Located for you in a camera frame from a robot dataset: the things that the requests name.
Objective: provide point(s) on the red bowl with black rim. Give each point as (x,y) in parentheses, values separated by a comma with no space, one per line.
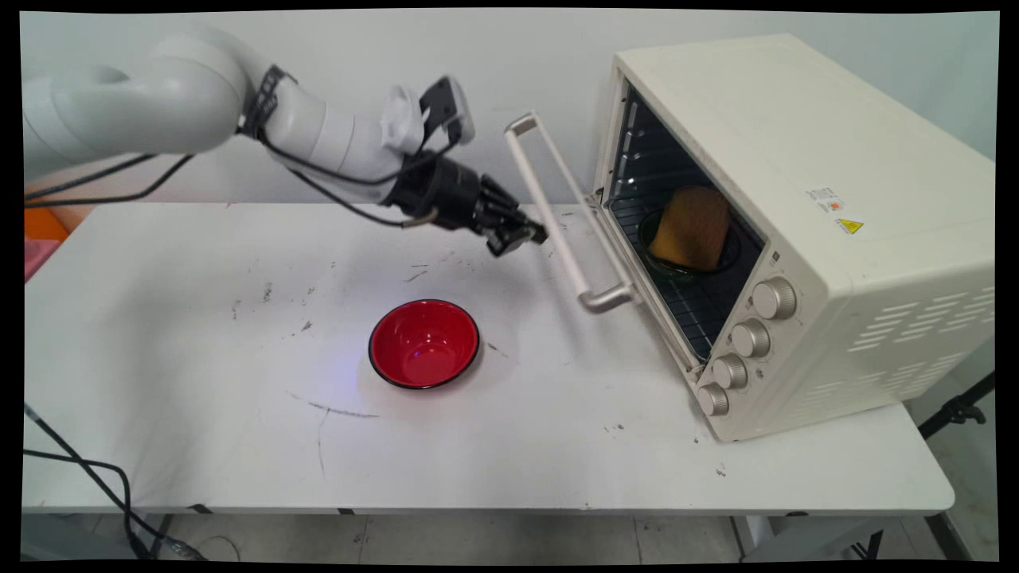
(423,344)

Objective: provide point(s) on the yellow warning sticker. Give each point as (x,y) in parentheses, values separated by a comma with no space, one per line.
(849,226)

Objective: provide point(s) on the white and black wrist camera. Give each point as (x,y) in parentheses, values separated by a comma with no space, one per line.
(446,107)

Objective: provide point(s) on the brown bread loaf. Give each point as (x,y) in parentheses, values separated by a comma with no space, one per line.
(692,227)

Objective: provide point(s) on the orange box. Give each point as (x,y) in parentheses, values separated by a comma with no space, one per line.
(44,224)

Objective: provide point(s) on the white label sticker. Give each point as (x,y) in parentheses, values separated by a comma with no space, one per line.
(822,193)

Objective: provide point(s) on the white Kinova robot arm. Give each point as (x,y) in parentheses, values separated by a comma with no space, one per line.
(175,95)

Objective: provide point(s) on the pink box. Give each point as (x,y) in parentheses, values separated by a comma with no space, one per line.
(38,256)

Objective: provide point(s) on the black tripod leg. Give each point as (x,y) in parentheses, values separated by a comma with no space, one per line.
(955,410)

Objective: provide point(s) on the cream toaster oven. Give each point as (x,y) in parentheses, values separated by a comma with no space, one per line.
(836,239)

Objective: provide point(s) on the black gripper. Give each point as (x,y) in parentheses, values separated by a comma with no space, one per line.
(442,191)

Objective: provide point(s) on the metal oven knob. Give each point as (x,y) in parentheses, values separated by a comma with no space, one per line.
(773,298)
(750,338)
(729,371)
(712,399)

